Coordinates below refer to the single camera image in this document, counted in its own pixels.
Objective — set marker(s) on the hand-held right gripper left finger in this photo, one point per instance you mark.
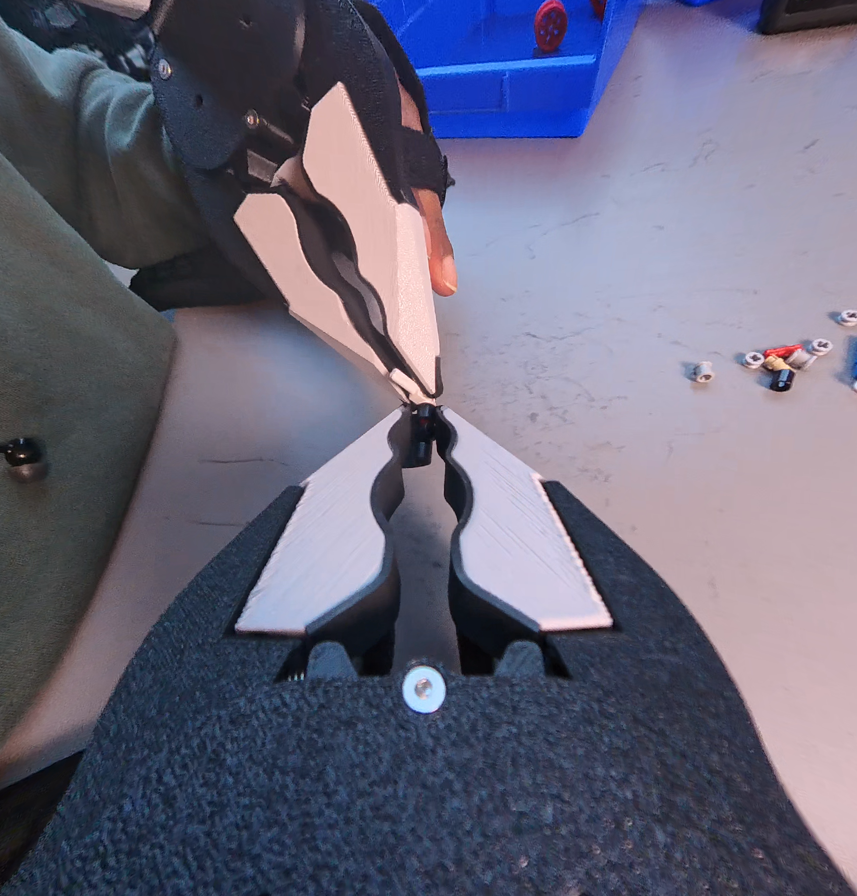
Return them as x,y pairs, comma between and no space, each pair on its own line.
317,560

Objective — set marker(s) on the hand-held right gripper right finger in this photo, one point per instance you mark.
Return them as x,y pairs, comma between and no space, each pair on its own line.
527,553

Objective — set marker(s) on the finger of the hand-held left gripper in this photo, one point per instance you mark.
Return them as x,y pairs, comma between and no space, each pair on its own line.
296,252
373,210

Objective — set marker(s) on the small lego connector pin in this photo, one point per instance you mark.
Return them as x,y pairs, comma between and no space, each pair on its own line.
420,437

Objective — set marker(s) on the blue plastic storage bin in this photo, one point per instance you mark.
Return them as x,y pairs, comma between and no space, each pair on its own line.
485,84

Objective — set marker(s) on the red lego wheel rim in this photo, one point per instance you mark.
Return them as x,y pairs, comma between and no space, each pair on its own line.
551,25
597,7

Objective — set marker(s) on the person's left forearm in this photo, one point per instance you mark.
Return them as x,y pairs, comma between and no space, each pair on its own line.
79,126

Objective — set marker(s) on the cluster of small lego pieces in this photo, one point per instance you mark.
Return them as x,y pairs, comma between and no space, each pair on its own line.
793,361

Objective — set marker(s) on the person's left hand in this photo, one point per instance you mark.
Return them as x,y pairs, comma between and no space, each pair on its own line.
440,238

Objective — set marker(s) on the person's green sweatshirt torso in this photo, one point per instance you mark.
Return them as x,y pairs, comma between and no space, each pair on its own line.
51,490

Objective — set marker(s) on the black digital timer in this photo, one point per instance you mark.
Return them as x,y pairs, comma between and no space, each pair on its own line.
821,14

